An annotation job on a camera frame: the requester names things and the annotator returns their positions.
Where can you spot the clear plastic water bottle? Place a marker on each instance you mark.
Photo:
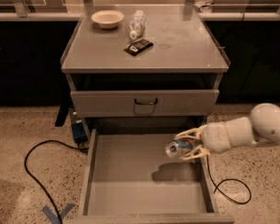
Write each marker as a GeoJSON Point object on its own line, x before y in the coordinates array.
{"type": "Point", "coordinates": [137, 24]}

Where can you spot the black drawer handle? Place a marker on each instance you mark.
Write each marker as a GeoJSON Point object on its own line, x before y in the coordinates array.
{"type": "Point", "coordinates": [145, 102]}

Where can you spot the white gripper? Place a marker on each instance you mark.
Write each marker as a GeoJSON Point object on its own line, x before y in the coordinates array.
{"type": "Point", "coordinates": [216, 136]}

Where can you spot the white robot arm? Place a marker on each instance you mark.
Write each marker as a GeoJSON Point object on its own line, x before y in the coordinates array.
{"type": "Point", "coordinates": [260, 129]}

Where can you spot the open grey middle drawer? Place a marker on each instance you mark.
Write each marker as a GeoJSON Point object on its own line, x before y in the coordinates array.
{"type": "Point", "coordinates": [129, 179]}

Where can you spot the closed grey top drawer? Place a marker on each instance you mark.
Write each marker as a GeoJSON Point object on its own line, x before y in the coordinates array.
{"type": "Point", "coordinates": [107, 104]}

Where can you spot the grey drawer cabinet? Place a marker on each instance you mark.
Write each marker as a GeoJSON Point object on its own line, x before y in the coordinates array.
{"type": "Point", "coordinates": [184, 56]}

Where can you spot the white paper bowl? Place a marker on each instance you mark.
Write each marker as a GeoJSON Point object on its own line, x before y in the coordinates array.
{"type": "Point", "coordinates": [107, 19]}

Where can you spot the blue power box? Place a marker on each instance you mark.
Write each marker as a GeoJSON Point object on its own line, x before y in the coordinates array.
{"type": "Point", "coordinates": [78, 132]}

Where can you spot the redbull can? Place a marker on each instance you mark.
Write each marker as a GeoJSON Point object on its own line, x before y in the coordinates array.
{"type": "Point", "coordinates": [177, 148]}

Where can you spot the black snack packet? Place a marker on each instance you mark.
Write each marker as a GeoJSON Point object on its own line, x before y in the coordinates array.
{"type": "Point", "coordinates": [138, 46]}

